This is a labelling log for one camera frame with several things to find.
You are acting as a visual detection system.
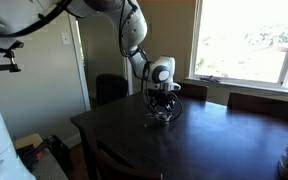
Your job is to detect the white door frame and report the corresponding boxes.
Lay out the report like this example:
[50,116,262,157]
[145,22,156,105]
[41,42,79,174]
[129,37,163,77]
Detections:
[66,13,134,113]

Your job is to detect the grey mottled board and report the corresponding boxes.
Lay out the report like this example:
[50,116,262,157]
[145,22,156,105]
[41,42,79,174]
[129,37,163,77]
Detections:
[30,148,69,180]

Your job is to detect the white baseboard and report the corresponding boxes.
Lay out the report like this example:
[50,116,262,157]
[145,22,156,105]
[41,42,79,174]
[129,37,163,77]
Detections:
[62,133,82,150]

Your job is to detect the white framed window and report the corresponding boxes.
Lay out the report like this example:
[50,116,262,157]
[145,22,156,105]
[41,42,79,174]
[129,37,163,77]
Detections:
[187,0,288,96]

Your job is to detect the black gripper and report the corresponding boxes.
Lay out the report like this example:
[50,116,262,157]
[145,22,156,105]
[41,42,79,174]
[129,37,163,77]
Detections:
[147,95,176,122]

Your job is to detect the black upholstered chair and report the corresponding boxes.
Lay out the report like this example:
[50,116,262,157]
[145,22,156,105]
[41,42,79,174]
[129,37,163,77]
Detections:
[95,73,129,108]

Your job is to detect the black tool bag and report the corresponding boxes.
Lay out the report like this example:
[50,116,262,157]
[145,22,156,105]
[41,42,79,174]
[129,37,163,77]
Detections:
[17,134,73,174]

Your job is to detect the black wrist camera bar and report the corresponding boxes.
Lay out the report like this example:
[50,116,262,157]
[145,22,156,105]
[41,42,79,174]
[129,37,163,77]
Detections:
[146,88,172,99]

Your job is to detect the beige box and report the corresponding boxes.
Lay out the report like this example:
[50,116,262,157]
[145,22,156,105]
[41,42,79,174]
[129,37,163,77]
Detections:
[13,133,44,150]

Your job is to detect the purple item on sill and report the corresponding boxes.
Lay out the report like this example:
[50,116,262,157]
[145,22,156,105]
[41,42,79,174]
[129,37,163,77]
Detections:
[199,75,220,84]

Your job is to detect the curved back wooden chair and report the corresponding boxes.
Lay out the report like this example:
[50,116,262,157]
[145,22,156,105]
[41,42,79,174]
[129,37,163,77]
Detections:
[83,131,164,180]

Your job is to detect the black camera on stand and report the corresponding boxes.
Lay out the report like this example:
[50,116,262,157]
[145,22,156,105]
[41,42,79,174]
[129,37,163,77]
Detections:
[4,39,25,51]

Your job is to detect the white light switch plate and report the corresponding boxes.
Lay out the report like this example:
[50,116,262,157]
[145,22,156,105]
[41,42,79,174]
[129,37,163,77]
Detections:
[60,31,71,46]

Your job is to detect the dark wooden dining chair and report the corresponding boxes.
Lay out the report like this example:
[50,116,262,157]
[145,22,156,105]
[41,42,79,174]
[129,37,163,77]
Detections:
[174,81,209,102]
[226,91,288,124]

